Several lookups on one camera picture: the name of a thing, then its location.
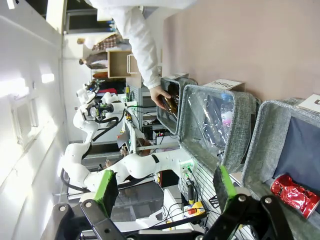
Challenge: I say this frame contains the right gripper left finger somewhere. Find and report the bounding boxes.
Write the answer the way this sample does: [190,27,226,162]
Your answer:
[41,169,141,240]

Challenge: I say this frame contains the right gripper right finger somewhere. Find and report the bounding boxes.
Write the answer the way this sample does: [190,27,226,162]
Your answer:
[203,164,298,240]

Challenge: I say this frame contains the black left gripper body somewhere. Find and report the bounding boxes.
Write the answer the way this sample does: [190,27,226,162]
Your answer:
[96,101,114,120]

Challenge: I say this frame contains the brown glass bottle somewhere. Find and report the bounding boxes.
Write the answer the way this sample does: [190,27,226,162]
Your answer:
[161,96,180,118]
[167,84,180,100]

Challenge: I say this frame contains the clear plastic bottle blue cap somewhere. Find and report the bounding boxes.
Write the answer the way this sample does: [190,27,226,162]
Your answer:
[187,91,235,151]

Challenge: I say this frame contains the crushed red drink can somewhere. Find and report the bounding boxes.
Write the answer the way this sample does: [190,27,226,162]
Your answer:
[270,174,320,220]

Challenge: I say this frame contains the person's right forearm white sleeve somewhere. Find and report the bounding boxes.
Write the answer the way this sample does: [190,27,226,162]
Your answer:
[128,32,163,90]

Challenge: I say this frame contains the grey fabric basket plastic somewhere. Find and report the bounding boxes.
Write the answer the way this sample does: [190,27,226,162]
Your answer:
[176,84,262,174]

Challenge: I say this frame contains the grey fabric basket can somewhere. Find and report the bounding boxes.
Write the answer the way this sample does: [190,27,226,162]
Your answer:
[241,98,320,240]

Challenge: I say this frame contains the grey fabric basket bottle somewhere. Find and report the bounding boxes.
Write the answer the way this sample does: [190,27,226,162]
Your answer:
[156,76,199,135]

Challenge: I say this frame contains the person's right hand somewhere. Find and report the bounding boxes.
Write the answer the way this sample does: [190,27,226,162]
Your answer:
[149,84,172,110]

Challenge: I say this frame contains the yellow red emergency stop button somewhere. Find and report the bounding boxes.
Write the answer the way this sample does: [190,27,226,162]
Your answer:
[184,201,206,219]

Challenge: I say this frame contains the white box green lights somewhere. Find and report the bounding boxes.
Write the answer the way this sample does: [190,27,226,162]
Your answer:
[179,159,195,177]

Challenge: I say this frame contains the wooden open box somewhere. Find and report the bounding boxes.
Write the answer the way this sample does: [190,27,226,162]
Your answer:
[107,49,139,79]

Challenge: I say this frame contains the person in dark striped top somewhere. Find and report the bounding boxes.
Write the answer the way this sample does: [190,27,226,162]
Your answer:
[78,51,109,70]

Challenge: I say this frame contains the person in plaid shirt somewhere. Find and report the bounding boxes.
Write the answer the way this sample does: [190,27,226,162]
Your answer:
[76,33,124,52]

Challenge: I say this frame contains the white label Plastic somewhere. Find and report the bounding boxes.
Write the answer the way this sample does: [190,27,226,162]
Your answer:
[203,78,245,92]

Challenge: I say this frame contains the person in white coat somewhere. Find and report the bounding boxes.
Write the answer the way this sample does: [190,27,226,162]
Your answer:
[88,0,198,33]

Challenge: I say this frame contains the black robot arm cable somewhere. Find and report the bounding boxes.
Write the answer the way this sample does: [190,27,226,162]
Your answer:
[91,108,127,143]

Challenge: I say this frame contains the white window frame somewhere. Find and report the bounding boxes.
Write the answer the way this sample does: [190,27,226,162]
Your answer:
[9,96,40,147]

